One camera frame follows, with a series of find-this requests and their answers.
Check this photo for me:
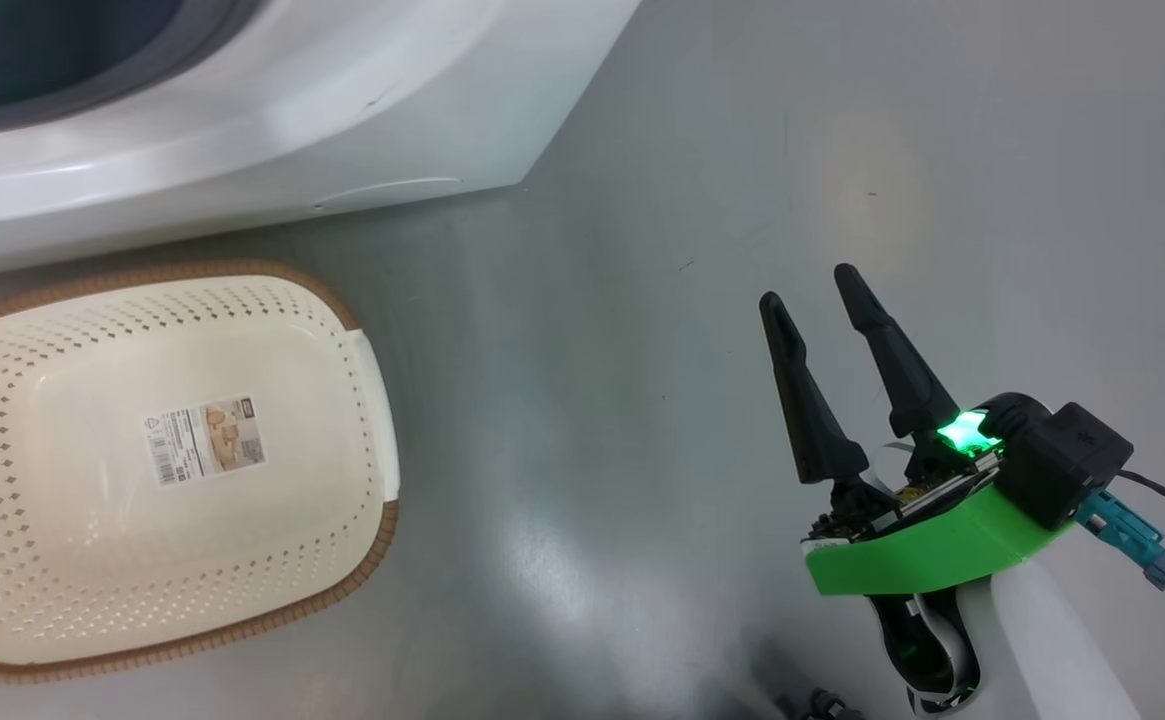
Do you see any paper basket label sticker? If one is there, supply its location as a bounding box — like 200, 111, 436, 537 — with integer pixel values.
147, 395, 268, 488

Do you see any teal right camera connector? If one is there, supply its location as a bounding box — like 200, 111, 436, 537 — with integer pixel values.
1077, 488, 1165, 591

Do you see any cream perforated laundry basket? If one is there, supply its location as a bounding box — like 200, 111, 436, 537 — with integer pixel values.
0, 260, 401, 683

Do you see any round white filter cover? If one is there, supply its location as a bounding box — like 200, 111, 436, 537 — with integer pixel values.
312, 176, 465, 213

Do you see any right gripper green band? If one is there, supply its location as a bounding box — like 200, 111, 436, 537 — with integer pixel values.
759, 263, 1078, 601

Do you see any white front-load washing machine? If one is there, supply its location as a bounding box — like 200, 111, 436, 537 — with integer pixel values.
0, 0, 643, 281

